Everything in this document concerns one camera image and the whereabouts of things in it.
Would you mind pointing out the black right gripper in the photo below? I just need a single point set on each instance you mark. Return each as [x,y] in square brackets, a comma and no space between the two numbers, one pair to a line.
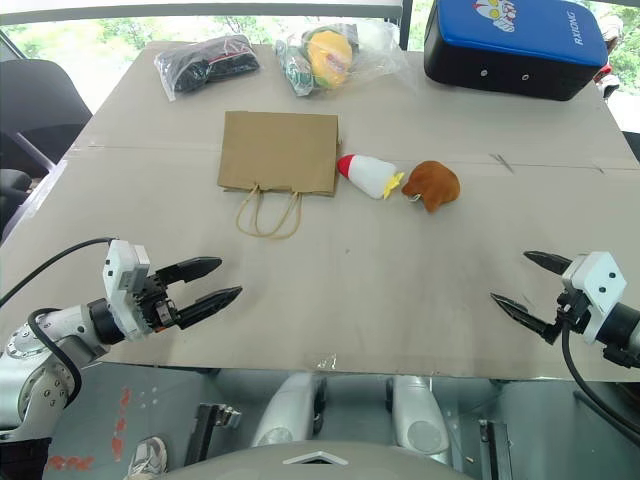
[572,310]

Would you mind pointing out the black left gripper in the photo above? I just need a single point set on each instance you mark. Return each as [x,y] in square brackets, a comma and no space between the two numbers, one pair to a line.
[155,305]

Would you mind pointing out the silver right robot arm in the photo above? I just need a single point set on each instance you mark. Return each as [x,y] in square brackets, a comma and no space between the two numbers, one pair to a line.
[622,327]

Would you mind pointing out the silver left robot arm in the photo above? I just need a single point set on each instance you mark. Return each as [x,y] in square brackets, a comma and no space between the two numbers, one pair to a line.
[60,327]

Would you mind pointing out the plastic bag of black clothing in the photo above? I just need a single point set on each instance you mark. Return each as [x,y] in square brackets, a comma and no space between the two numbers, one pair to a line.
[210,62]

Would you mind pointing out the plastic bag of plush toys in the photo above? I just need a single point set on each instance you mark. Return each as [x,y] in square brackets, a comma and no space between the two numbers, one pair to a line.
[325,57]

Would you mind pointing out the brown plush toy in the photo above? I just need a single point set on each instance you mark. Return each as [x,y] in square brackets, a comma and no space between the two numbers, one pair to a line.
[432,185]

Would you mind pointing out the silver left robot leg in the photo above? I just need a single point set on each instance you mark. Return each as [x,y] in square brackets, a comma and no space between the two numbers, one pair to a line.
[285,410]

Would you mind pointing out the silver robot leg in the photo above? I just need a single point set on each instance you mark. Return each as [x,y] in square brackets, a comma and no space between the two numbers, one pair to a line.
[417,415]
[285,410]

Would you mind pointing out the silver right robot leg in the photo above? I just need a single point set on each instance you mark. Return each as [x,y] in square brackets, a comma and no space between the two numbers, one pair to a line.
[417,415]

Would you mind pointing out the white sneaker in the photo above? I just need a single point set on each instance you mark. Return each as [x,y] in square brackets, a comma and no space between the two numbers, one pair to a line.
[147,457]

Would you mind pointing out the white red plush toy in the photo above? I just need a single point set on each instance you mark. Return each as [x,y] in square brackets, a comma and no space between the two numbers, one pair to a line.
[367,175]

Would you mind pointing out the grey robot torso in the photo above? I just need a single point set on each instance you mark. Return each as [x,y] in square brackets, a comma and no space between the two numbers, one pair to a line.
[320,462]

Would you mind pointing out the blue and black case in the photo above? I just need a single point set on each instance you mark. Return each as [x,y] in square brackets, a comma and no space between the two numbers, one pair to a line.
[515,45]

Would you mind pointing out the black chair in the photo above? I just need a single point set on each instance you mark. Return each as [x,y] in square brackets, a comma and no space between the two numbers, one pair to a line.
[40,100]

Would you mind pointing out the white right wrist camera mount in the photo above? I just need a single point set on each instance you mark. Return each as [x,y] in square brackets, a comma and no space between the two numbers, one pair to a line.
[600,282]

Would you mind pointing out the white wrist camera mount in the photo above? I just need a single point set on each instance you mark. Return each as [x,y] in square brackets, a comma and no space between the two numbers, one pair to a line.
[120,270]
[600,282]

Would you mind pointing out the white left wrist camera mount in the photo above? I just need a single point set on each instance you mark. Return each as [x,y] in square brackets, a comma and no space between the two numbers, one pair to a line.
[120,270]

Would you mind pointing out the black table bracket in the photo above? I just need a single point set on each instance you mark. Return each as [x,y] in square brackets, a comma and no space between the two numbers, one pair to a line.
[207,430]
[497,450]

